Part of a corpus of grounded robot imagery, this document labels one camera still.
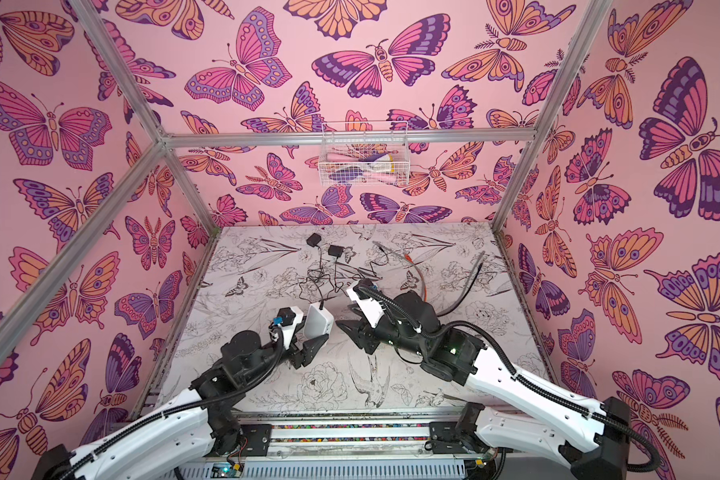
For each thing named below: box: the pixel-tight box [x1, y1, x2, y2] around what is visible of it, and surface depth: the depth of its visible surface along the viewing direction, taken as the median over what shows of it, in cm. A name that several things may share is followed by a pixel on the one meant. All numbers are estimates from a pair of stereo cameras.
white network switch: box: [304, 303, 335, 341], surface depth 72 cm
